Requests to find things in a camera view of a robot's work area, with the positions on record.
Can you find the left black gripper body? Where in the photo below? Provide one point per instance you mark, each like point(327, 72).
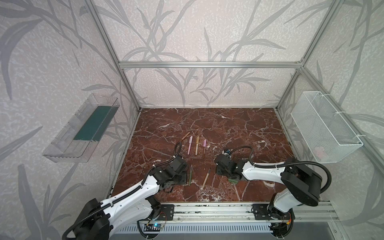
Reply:
point(181, 173)

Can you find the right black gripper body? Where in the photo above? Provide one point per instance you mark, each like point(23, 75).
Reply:
point(220, 163)

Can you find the orange brown pen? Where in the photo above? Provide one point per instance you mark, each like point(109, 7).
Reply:
point(206, 178)

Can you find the dark green pen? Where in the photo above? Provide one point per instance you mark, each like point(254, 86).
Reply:
point(190, 175)

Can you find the tan pen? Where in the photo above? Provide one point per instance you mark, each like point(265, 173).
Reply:
point(197, 145)

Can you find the pink pen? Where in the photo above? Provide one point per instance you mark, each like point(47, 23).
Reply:
point(190, 144)

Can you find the green pen cap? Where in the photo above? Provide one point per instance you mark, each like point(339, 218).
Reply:
point(233, 181)

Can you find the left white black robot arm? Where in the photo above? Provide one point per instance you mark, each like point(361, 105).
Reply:
point(100, 220)

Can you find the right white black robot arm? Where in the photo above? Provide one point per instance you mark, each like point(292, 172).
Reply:
point(304, 180)

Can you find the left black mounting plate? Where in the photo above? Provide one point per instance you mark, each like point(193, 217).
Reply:
point(162, 212)

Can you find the black mounting plate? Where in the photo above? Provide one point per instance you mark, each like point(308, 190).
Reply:
point(162, 212)
point(267, 213)

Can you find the green circuit board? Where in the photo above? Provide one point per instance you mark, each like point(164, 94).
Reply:
point(156, 227)

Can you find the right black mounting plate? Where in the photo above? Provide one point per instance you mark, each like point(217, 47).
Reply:
point(267, 213)

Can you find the pink item in basket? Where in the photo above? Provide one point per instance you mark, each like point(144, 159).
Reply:
point(320, 153)

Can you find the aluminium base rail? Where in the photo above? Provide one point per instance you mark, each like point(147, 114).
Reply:
point(216, 212)

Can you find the clear plastic wall tray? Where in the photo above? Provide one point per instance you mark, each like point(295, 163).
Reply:
point(79, 138)

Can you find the white wire mesh basket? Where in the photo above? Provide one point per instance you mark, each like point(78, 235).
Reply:
point(322, 125)

